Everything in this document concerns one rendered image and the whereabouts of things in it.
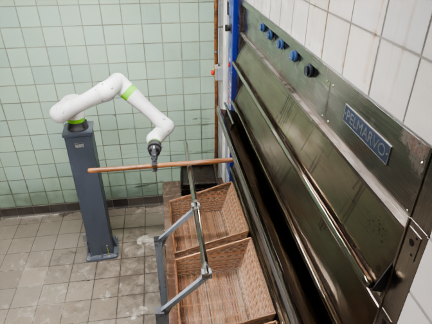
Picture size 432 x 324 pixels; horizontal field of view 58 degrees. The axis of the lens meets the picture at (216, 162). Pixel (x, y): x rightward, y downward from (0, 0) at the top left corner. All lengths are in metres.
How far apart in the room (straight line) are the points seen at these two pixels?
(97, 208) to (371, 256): 2.53
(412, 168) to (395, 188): 0.08
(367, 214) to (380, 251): 0.11
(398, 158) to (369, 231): 0.22
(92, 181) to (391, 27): 2.56
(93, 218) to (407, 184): 2.74
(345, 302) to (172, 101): 2.64
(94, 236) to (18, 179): 1.05
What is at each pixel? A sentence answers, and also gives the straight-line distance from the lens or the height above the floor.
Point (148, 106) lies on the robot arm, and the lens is 2.64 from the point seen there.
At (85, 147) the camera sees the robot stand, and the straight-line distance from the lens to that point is 2.98.
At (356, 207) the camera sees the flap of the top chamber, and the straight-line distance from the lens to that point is 1.13.
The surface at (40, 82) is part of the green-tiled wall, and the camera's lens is 3.60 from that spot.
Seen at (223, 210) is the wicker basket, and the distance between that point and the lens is 2.96.
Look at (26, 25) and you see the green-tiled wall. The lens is 3.49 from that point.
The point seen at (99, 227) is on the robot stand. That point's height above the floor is 0.33.
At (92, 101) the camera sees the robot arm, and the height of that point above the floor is 1.52.
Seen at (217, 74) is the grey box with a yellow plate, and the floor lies 1.46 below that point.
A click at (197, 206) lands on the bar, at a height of 1.17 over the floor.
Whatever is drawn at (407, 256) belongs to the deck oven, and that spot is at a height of 1.85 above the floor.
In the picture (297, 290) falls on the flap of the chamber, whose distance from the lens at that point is 1.40.
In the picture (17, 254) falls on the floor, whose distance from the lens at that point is 3.91.
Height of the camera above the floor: 2.46
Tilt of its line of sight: 31 degrees down
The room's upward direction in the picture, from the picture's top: straight up
